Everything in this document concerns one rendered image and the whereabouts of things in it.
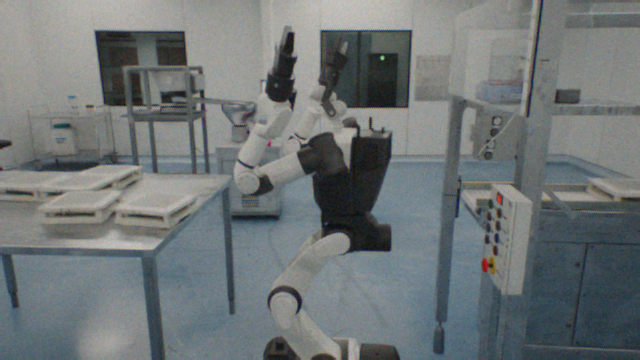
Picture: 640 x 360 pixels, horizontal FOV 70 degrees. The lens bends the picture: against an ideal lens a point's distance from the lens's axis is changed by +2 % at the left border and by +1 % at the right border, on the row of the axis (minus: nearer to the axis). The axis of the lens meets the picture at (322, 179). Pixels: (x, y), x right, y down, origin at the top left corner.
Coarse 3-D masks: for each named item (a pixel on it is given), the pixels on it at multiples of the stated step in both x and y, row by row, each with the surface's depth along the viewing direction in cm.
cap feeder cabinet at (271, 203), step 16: (224, 144) 444; (240, 144) 444; (272, 144) 444; (224, 160) 435; (272, 160) 436; (240, 192) 443; (272, 192) 443; (240, 208) 447; (256, 208) 447; (272, 208) 447
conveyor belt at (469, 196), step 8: (464, 192) 219; (472, 192) 217; (480, 192) 217; (488, 192) 217; (560, 192) 217; (568, 192) 217; (576, 192) 217; (584, 192) 217; (464, 200) 214; (472, 200) 205; (472, 208) 200; (544, 208) 195; (552, 208) 195; (560, 208) 195; (576, 208) 194; (584, 208) 194; (592, 208) 194; (600, 208) 193; (608, 208) 193
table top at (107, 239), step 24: (144, 192) 232; (168, 192) 232; (192, 192) 232; (216, 192) 235; (0, 216) 196; (24, 216) 196; (192, 216) 200; (0, 240) 170; (24, 240) 170; (48, 240) 170; (72, 240) 170; (96, 240) 170; (120, 240) 170; (144, 240) 169; (168, 240) 175
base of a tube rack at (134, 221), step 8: (184, 208) 198; (192, 208) 199; (128, 216) 188; (176, 216) 188; (128, 224) 185; (136, 224) 184; (144, 224) 183; (152, 224) 182; (160, 224) 181; (168, 224) 181
